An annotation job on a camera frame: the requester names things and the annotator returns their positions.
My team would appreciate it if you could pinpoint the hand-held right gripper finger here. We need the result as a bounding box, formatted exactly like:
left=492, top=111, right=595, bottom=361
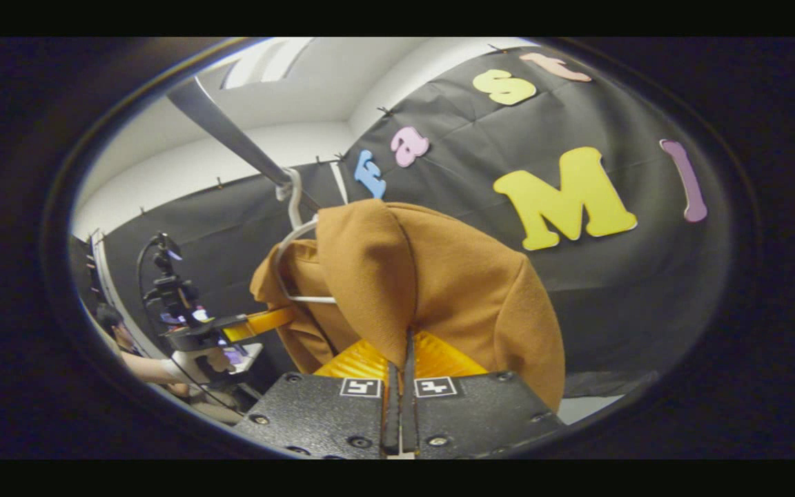
left=233, top=330, right=402, bottom=460
left=401, top=330, right=567, bottom=460

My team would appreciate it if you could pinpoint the brown shirt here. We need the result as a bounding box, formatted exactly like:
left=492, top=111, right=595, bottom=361
left=249, top=199, right=567, bottom=413

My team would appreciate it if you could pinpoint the white clothes hanger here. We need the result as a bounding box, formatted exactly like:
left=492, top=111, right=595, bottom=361
left=273, top=168, right=337, bottom=305

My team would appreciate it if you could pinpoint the black clothes rack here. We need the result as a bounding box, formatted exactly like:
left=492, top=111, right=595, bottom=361
left=166, top=76, right=322, bottom=211

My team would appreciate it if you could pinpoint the white side desk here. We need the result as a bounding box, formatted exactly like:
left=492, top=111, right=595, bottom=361
left=228, top=342, right=265, bottom=377

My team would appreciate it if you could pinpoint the person's head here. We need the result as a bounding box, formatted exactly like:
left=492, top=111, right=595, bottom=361
left=96, top=304, right=129, bottom=346

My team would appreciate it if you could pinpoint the ceiling light panel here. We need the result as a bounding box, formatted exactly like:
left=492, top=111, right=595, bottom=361
left=222, top=37, right=315, bottom=90

